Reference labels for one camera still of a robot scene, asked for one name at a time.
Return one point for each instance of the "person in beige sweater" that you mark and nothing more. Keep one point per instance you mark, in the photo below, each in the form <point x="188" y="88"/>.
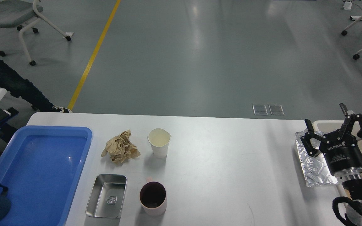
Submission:
<point x="20" y="87"/>

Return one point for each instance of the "pink mug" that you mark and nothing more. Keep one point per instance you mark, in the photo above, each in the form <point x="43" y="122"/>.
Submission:
<point x="153" y="197"/>

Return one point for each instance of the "blue plastic tray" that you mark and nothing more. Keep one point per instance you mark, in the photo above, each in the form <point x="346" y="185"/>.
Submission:
<point x="41" y="166"/>

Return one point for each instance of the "stainless steel rectangular dish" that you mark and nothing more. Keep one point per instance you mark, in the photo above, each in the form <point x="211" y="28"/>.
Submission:
<point x="107" y="196"/>

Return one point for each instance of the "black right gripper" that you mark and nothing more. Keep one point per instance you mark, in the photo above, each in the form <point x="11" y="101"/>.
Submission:
<point x="340" y="148"/>

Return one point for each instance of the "floor outlet plate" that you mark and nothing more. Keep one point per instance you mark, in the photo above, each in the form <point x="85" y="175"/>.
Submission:
<point x="276" y="110"/>
<point x="260" y="110"/>

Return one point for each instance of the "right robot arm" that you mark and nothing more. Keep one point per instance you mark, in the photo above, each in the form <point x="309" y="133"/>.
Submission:
<point x="348" y="210"/>

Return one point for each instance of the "grey office chair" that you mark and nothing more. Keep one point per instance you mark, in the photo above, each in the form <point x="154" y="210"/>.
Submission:
<point x="24" y="16"/>

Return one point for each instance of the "floor outlet plate left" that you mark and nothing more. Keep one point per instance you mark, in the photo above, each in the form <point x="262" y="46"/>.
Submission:
<point x="260" y="110"/>

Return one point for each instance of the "floor outlet plate right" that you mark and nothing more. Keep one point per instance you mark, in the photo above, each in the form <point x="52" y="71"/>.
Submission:
<point x="276" y="110"/>

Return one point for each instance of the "white paper cup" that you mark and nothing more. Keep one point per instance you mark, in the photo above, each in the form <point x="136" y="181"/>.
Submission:
<point x="159" y="140"/>

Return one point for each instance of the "aluminium foil tray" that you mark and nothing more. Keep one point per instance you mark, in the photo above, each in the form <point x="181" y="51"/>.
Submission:
<point x="315" y="169"/>

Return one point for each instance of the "crumpled brown paper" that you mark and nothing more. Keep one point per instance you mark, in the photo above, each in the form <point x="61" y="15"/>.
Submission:
<point x="120" y="148"/>

